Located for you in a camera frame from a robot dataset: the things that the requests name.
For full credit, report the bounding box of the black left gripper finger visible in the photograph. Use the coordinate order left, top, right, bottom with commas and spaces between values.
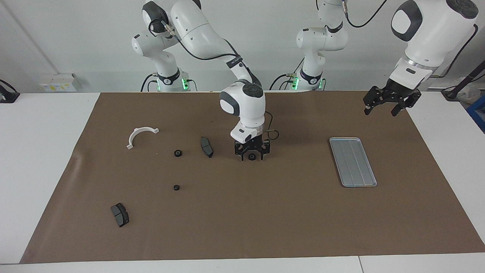
363, 86, 391, 115
390, 90, 422, 117

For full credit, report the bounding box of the silver metal tray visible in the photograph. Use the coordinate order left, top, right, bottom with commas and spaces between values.
329, 137, 378, 188

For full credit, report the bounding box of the long grey brake pad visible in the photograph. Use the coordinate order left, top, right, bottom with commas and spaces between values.
200, 136, 214, 158

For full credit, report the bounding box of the black stand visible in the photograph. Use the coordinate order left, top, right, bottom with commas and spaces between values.
441, 61, 485, 101

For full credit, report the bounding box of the brown table mat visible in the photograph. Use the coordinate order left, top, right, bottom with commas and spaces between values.
20, 90, 485, 264

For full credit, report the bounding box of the crumpled clear plastic bag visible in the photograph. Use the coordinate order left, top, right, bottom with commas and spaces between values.
457, 83, 483, 105

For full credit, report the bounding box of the blue crate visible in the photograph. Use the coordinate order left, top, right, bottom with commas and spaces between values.
467, 95, 485, 133

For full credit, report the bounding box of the short grey brake pad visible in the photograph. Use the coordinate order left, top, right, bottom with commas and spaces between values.
111, 203, 130, 228

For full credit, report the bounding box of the black table clamp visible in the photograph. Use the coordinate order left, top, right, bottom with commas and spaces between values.
0, 79, 20, 104

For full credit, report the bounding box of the black base cable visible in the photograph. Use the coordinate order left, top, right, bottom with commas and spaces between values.
270, 57, 304, 91
141, 72, 160, 92

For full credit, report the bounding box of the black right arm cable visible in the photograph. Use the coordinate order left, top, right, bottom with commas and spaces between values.
148, 19, 280, 141

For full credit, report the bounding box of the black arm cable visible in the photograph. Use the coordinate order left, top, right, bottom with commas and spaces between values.
148, 19, 280, 141
341, 0, 479, 78

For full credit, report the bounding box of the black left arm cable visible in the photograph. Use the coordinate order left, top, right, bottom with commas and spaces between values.
341, 0, 479, 78

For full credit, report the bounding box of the white curved plastic bracket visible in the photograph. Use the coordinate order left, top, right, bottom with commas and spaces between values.
126, 127, 160, 150

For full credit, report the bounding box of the white wall box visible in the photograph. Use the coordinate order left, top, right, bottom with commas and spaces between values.
39, 73, 81, 93

